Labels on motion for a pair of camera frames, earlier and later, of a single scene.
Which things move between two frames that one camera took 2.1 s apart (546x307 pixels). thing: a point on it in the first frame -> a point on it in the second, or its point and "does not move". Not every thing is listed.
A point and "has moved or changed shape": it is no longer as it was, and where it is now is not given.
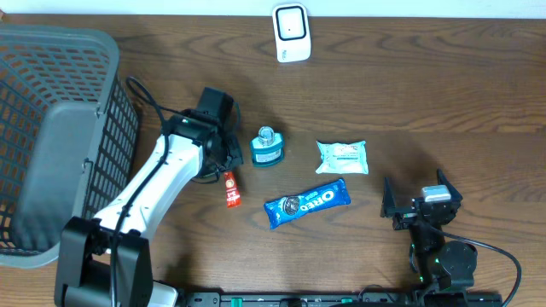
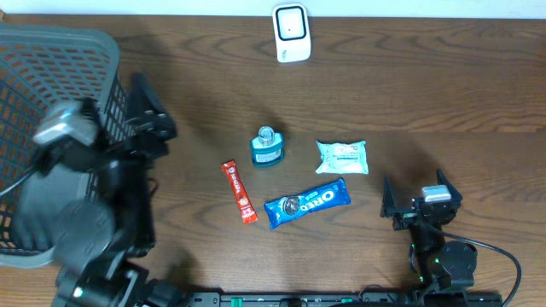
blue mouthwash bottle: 267,148 does not move
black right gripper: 388,205 does not move
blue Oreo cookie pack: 282,208 does not move
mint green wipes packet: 343,158 does not move
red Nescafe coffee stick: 232,189 has moved or changed shape
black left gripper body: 227,152 -> 142,149
